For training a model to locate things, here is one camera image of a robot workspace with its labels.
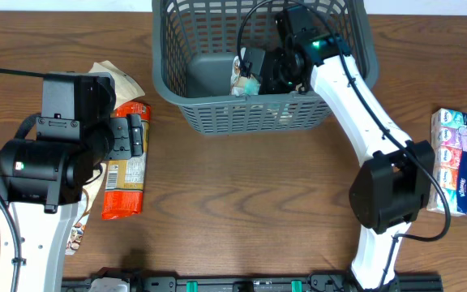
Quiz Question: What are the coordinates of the teal wipes packet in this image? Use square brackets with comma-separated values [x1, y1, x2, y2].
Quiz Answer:
[240, 76, 260, 95]

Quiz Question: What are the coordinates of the white snack pouch back side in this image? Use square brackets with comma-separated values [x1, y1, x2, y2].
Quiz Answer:
[89, 60, 145, 109]

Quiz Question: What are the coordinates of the orange cracker box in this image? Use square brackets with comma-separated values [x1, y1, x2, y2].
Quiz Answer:
[101, 101, 151, 221]

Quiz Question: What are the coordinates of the Kleenex tissue multipack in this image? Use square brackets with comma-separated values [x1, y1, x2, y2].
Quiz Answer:
[431, 108, 467, 217]

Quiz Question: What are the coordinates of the pantree snack pouch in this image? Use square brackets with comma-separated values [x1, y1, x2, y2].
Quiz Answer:
[65, 163, 106, 256]
[229, 57, 280, 117]

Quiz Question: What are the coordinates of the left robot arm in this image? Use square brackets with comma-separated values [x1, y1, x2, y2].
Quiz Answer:
[0, 72, 144, 291]

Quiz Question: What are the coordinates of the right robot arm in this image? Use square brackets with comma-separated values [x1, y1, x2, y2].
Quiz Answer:
[236, 1, 435, 291]

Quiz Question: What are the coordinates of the grey plastic basket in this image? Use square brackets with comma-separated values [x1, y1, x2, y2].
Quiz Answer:
[151, 0, 380, 136]

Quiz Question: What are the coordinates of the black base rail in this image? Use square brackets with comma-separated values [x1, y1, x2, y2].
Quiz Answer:
[61, 267, 445, 292]

